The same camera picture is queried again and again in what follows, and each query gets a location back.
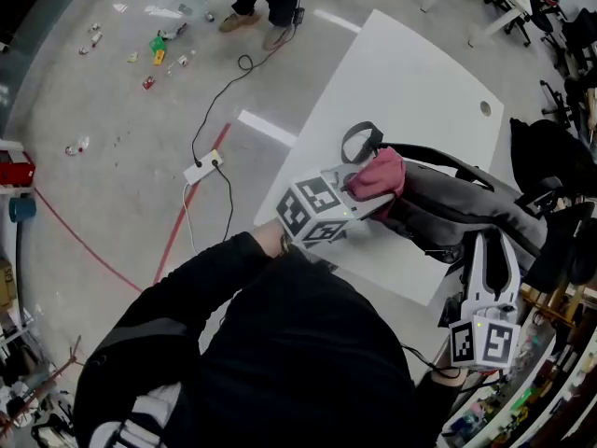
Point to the small yellow packet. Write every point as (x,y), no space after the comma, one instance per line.
(159,58)

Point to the green snack packet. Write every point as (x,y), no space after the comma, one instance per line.
(157,45)

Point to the white shelf unit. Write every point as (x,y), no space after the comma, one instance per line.
(513,390)

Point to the person's left forearm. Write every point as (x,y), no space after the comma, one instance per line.
(210,269)

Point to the pink cloth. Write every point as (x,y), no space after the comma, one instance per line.
(378,180)

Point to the white metal storage rack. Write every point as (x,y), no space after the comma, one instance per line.
(18,343)

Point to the white table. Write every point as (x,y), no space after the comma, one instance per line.
(396,87)

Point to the person's right forearm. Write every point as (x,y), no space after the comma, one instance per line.
(438,399)

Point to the white power strip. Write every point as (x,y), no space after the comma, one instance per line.
(203,168)

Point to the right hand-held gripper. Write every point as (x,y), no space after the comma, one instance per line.
(494,343)

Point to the person's black-clothed torso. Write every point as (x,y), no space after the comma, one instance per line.
(303,367)

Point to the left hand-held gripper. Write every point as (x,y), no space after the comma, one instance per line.
(308,208)

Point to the wooden rack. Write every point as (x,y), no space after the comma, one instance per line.
(555,301)

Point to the blue cup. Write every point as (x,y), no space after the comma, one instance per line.
(22,209)

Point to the clear plastic bottle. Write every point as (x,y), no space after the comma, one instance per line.
(77,146)

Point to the red box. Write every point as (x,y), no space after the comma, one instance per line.
(16,171)

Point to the scattered small litter pieces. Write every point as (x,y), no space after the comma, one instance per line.
(148,83)

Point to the brown printed carton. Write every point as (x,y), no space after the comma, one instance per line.
(5,283)

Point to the gray backpack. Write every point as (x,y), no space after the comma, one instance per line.
(443,213)

